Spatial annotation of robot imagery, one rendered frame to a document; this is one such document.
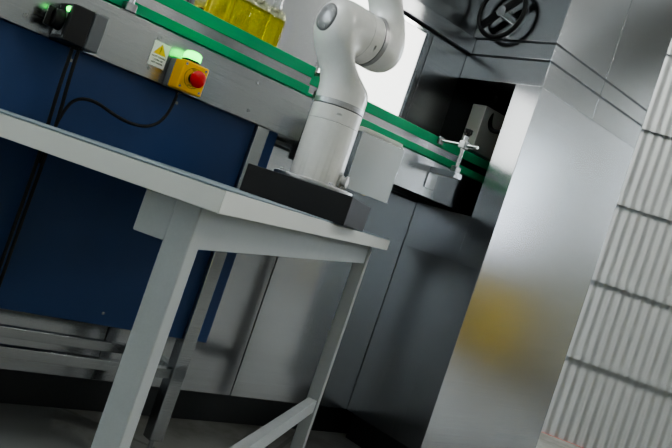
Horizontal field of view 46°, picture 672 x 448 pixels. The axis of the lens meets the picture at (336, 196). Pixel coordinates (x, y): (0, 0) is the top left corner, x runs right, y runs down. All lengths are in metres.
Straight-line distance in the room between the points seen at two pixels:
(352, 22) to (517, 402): 1.83
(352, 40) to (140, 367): 0.94
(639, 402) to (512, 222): 2.21
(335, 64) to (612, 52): 1.57
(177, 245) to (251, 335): 1.56
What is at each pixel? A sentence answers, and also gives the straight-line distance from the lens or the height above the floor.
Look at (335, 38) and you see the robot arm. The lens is 1.79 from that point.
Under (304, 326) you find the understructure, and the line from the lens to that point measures 2.79.
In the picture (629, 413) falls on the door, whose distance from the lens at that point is 4.84.
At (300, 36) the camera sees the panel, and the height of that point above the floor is 1.25.
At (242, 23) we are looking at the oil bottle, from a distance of 2.21.
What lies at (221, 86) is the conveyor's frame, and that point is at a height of 0.98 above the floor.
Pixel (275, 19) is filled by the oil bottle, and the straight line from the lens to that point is 2.27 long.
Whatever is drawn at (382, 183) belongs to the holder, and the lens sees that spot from 2.17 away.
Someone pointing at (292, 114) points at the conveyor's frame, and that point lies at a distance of 2.17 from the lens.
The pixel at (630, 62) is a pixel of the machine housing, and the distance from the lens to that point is 3.28.
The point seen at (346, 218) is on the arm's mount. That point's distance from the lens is 1.72.
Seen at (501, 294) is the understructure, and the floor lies 0.69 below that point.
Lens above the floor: 0.76
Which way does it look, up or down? 2 degrees up
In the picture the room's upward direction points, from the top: 19 degrees clockwise
